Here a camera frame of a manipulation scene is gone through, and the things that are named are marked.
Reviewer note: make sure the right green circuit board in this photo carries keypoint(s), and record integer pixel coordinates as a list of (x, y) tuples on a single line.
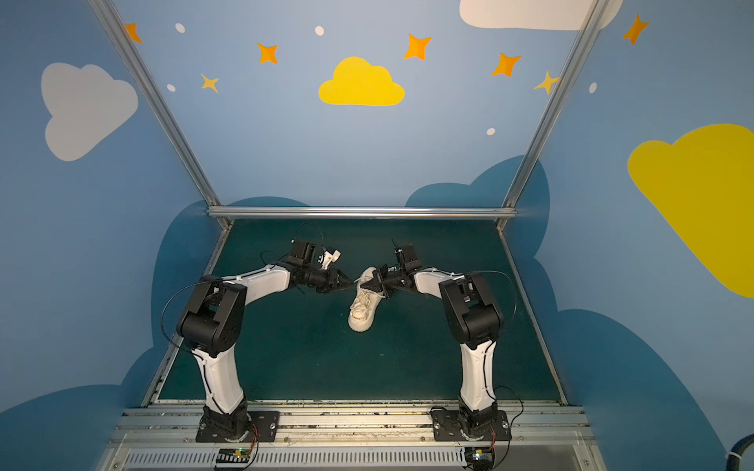
[(479, 459)]

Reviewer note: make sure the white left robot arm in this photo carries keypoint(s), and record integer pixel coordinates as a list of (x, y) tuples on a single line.
[(212, 322)]

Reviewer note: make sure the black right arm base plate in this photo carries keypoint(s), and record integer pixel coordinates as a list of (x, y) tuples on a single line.
[(449, 425)]

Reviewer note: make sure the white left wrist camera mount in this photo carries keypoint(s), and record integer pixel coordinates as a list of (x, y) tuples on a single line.
[(329, 257)]

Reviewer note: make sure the white knit sneaker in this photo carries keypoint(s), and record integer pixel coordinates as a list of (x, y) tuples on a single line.
[(363, 308)]

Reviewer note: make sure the aluminium frame post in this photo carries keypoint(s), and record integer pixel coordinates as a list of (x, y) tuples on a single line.
[(109, 17), (576, 59)]

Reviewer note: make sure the rear horizontal aluminium frame bar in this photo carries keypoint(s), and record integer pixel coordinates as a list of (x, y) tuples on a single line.
[(267, 212)]

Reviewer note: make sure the right side aluminium table rail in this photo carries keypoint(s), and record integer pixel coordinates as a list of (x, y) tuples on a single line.
[(542, 353)]

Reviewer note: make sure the green circuit board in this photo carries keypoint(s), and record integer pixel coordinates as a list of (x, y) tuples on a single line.
[(238, 458), (479, 459)]

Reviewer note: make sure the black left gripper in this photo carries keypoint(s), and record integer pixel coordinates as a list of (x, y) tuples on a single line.
[(333, 279)]

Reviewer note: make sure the front aluminium rail platform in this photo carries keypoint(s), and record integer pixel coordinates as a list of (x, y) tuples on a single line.
[(354, 436)]

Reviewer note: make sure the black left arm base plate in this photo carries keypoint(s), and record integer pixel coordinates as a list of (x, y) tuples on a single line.
[(241, 426)]

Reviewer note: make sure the left rear aluminium frame post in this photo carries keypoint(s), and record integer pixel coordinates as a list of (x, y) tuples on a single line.
[(109, 17)]

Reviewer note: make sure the right rear aluminium frame post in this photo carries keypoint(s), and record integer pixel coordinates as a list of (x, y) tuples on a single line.
[(576, 59)]

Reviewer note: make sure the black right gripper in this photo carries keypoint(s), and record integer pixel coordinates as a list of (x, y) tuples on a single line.
[(388, 279)]

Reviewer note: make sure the left green circuit board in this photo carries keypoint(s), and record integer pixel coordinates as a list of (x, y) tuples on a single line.
[(238, 458)]

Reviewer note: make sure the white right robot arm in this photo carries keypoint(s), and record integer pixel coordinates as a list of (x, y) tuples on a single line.
[(473, 316)]

